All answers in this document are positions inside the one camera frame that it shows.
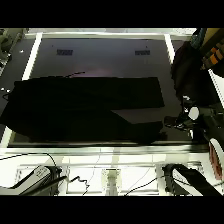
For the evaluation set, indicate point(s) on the silver frame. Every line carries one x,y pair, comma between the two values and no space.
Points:
111,181

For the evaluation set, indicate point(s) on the black pants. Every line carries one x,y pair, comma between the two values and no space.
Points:
83,110

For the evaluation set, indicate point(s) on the orange striped garment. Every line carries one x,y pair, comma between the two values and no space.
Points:
215,55

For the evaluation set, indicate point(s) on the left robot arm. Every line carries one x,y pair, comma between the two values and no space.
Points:
36,180

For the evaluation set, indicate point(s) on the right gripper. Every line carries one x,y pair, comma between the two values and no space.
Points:
177,122

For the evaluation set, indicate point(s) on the red-brown garment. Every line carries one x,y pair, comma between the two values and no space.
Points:
218,160

